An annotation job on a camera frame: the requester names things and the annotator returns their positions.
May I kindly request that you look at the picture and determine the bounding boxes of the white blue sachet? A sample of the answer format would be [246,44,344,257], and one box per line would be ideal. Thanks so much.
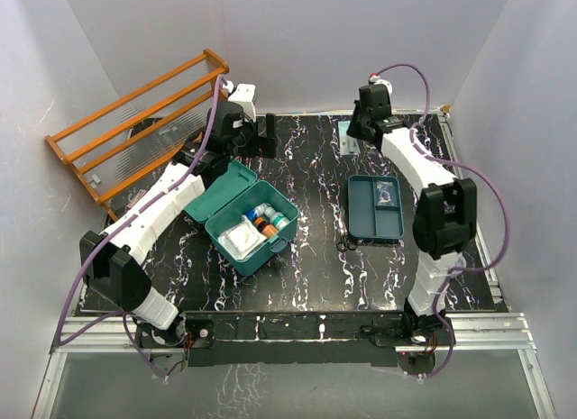
[337,121,361,156]

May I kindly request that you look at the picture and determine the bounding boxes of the white bottle blue label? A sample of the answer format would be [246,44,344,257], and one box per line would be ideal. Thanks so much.
[245,203,269,222]

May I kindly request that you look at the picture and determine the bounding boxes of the white bottle green label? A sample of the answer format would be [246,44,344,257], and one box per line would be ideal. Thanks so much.
[264,206,289,231]

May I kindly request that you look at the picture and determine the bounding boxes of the teal plastic medicine box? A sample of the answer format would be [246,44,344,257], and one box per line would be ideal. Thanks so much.
[185,160,299,277]

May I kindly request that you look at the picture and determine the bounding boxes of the clear bag small items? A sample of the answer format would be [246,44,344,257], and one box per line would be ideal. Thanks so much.
[374,180,398,207]

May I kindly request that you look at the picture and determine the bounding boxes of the brown bottle orange label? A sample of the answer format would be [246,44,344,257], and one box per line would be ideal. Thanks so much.
[254,217,279,239]

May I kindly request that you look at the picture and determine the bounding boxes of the dark teal tray insert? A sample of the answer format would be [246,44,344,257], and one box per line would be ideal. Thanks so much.
[347,175,404,244]

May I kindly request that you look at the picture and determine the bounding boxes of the white square gauze pack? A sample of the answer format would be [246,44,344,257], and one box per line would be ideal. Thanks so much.
[218,220,267,261]

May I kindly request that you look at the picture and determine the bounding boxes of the small scissors white sheath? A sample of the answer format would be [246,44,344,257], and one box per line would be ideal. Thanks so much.
[335,226,357,252]

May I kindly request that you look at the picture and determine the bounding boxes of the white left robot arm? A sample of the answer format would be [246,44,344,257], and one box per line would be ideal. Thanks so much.
[80,101,277,346]

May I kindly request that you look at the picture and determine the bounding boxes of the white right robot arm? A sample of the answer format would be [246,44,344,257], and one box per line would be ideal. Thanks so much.
[347,83,477,344]

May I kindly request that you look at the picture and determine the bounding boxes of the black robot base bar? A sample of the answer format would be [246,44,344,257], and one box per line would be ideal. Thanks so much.
[136,311,454,367]

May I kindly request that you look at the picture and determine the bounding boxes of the orange wooden shelf rack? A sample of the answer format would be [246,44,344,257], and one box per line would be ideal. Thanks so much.
[45,49,229,220]

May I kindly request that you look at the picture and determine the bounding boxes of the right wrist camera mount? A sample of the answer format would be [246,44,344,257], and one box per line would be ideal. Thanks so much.
[368,73,393,95]

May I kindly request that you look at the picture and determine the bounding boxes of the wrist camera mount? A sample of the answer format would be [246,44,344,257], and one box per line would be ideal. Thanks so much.
[368,73,393,95]
[222,80,257,122]

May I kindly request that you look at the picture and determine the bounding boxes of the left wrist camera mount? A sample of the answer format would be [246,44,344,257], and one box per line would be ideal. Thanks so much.
[222,80,257,122]

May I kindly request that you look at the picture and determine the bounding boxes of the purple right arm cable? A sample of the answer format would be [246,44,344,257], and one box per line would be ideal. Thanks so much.
[371,63,513,378]

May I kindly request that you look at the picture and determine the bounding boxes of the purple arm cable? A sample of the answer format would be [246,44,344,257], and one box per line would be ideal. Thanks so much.
[58,75,231,378]
[371,63,513,378]

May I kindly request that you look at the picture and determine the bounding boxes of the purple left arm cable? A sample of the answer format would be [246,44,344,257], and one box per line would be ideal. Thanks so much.
[58,75,231,378]

